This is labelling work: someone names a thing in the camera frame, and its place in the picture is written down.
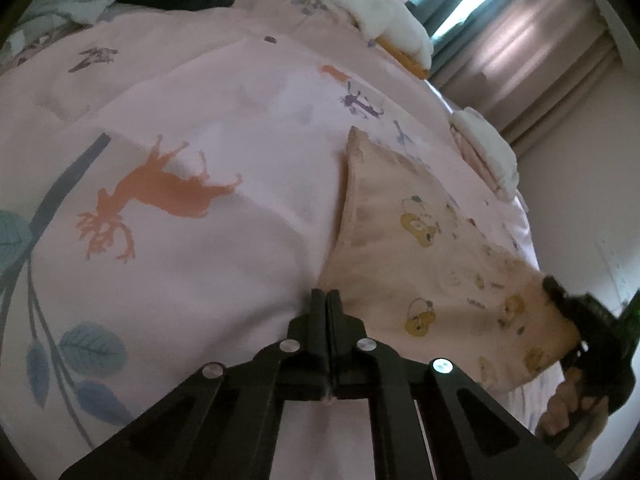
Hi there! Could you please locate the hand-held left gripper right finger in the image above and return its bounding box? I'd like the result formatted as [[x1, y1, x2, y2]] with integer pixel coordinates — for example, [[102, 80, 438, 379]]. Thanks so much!
[[327, 289, 577, 480]]

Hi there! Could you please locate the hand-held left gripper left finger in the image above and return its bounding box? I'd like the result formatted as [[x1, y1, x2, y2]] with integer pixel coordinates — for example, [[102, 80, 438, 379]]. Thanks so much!
[[59, 288, 329, 480]]

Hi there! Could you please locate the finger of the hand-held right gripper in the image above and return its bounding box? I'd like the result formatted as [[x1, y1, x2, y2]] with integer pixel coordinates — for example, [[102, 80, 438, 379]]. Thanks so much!
[[541, 275, 584, 332]]

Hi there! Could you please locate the cream cartoon print garment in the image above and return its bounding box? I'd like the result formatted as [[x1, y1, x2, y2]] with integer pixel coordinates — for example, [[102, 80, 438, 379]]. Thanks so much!
[[317, 125, 584, 394]]

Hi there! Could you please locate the person's right hand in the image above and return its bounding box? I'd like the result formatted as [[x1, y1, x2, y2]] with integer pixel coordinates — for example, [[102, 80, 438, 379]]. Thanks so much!
[[542, 369, 585, 437]]

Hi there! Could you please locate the pink animal print bedsheet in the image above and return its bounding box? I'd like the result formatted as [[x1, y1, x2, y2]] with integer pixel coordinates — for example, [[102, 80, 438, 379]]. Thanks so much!
[[0, 0, 540, 480]]

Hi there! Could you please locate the striped window curtain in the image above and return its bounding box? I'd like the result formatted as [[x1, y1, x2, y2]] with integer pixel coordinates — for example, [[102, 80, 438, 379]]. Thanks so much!
[[350, 0, 622, 147]]

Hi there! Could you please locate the orange cloth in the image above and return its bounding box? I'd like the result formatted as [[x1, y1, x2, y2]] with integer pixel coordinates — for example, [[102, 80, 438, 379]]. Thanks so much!
[[374, 35, 431, 81]]

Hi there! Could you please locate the white fluffy blanket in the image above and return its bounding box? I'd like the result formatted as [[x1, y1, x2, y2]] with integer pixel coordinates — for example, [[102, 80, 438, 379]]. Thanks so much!
[[284, 0, 434, 69]]

